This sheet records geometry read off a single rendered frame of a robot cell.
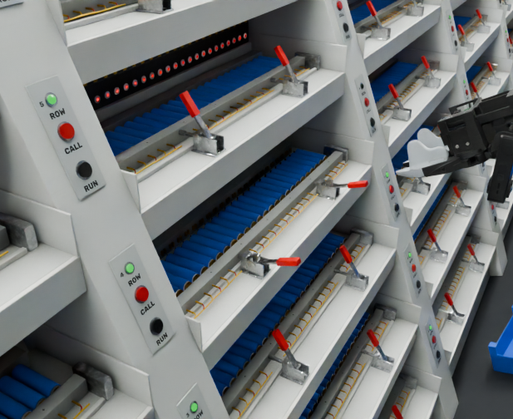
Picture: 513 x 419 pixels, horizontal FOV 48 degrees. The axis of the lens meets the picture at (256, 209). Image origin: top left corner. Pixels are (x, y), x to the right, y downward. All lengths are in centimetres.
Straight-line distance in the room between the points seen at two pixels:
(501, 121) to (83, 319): 63
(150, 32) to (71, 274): 31
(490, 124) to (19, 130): 64
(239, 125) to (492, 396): 102
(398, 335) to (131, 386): 76
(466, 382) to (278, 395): 83
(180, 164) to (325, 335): 43
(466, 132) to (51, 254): 60
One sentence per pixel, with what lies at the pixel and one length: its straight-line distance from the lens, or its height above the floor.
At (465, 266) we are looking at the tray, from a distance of 190.
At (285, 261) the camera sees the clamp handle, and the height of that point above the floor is 73.
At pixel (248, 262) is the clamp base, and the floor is 73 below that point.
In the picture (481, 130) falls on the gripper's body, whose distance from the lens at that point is 91.
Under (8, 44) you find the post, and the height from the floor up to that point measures 111.
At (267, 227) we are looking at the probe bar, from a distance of 93.
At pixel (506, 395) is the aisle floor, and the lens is 162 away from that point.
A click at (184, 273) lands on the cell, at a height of 75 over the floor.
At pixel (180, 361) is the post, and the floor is 71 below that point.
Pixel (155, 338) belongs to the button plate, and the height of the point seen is 76.
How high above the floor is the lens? 106
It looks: 18 degrees down
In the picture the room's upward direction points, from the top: 20 degrees counter-clockwise
